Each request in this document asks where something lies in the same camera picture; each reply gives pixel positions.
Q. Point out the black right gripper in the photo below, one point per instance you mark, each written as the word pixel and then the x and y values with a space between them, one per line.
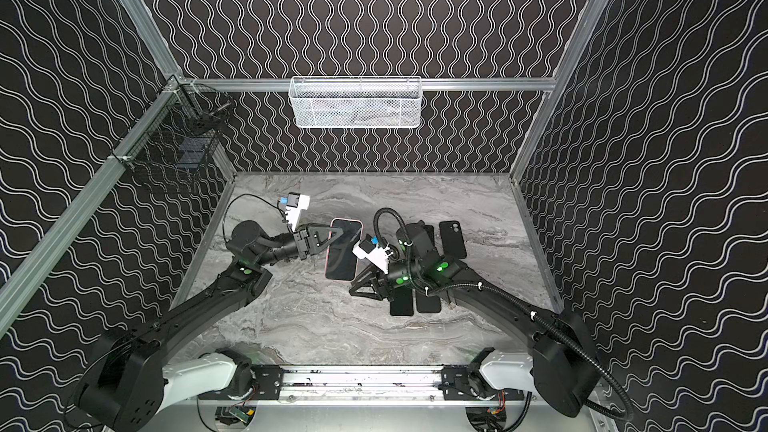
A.
pixel 384 283

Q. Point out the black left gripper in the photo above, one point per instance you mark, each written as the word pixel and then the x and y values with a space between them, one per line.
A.
pixel 305 240

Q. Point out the black smartphone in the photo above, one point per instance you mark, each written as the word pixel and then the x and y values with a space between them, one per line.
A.
pixel 402 303
pixel 341 261

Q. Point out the black phone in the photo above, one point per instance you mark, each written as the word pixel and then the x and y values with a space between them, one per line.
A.
pixel 430 230

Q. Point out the black phone case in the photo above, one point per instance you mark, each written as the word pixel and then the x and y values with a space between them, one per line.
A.
pixel 452 239

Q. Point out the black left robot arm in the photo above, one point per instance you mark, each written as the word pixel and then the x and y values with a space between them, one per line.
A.
pixel 124 384

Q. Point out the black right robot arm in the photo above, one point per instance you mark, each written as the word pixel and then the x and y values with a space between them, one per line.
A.
pixel 558 344

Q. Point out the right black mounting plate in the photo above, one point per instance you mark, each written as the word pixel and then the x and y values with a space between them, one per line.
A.
pixel 465 383

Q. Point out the black mounting plate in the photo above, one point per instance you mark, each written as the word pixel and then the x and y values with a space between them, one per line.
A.
pixel 260 382
pixel 465 383

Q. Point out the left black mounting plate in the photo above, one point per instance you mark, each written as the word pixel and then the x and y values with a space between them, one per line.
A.
pixel 260 382

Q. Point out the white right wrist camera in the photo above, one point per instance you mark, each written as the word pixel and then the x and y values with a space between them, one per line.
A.
pixel 370 249

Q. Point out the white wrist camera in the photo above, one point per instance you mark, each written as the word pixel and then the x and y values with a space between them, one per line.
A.
pixel 292 205
pixel 370 249

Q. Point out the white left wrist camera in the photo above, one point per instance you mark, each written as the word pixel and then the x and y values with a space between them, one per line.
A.
pixel 292 205

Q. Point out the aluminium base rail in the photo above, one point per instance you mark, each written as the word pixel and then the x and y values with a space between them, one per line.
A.
pixel 209 378

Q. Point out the white wire mesh basket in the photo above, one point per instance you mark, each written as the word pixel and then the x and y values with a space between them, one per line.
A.
pixel 354 102

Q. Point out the black wire basket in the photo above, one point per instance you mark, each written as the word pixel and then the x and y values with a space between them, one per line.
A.
pixel 176 154

